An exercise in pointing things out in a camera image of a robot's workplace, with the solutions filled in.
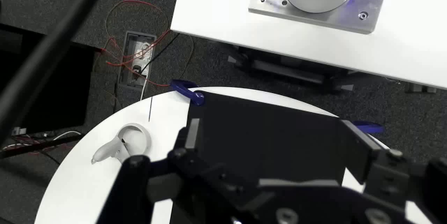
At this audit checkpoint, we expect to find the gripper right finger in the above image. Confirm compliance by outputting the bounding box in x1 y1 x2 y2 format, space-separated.
340 119 447 224

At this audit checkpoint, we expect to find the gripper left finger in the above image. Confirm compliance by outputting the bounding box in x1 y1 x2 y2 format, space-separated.
96 118 259 224

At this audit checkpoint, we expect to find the white hand controller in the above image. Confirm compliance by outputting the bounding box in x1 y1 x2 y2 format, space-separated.
91 123 152 165

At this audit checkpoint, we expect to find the blue clamp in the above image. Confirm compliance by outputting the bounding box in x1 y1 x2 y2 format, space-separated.
170 80 206 106
352 121 384 134

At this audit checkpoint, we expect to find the black box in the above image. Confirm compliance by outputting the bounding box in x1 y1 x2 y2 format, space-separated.
0 23 95 136

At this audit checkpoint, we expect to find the floor socket box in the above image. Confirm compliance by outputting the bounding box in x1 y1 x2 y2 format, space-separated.
118 31 157 89

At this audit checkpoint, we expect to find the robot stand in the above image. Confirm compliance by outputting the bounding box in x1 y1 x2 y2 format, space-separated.
170 0 447 94

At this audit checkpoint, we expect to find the white cable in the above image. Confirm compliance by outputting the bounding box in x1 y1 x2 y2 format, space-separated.
139 77 149 101

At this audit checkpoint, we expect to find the red cable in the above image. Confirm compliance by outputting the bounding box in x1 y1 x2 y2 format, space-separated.
92 0 172 88

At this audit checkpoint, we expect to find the black cable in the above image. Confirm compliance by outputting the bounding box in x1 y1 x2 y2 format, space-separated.
141 32 181 74

